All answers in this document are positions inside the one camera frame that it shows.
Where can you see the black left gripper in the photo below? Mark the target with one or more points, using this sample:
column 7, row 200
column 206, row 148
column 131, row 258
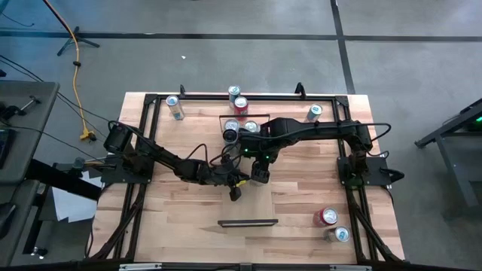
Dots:
column 226, row 176

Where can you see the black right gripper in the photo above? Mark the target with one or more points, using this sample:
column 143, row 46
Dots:
column 260, row 148

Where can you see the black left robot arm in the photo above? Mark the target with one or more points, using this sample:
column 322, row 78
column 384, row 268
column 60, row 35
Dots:
column 165, row 160

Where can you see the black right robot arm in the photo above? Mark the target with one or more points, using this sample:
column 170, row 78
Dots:
column 320, row 130

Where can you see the red beverage can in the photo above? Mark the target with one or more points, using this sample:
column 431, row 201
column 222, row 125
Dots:
column 241, row 103
column 329, row 215

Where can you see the yellow tag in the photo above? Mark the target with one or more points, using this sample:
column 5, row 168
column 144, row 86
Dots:
column 241, row 183

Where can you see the black table clamp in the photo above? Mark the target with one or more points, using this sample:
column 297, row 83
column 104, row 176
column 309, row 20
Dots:
column 300, row 90
column 182, row 91

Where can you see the grey knob clamp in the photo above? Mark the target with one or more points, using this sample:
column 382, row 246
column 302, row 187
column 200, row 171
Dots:
column 78, row 163

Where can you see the white paper sheets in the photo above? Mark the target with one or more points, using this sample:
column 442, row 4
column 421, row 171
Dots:
column 71, row 205

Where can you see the black support beam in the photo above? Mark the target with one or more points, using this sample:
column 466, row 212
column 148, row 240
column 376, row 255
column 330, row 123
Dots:
column 64, row 184

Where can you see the black metal side stand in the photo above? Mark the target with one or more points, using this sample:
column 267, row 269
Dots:
column 452, row 158

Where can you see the grey side table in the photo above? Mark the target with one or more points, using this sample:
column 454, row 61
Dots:
column 37, row 124
column 26, row 211

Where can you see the silver floor caster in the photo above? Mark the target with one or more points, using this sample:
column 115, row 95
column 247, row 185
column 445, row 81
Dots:
column 38, row 253

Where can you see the black tripod stand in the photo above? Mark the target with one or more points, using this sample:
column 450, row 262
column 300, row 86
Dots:
column 76, row 37

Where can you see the black desk clamp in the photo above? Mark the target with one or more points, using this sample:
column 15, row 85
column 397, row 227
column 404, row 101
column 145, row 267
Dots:
column 11, row 111

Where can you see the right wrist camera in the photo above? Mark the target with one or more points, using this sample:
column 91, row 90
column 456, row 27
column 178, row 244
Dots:
column 260, row 174

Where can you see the wooden shelf black metal frame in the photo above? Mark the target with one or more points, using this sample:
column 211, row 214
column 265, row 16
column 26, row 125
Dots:
column 246, row 203

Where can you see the black aluminium table frame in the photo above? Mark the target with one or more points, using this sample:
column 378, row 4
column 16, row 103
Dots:
column 203, row 98

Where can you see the silver hinge bracket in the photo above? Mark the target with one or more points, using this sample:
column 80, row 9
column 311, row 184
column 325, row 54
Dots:
column 350, row 268
column 140, row 267

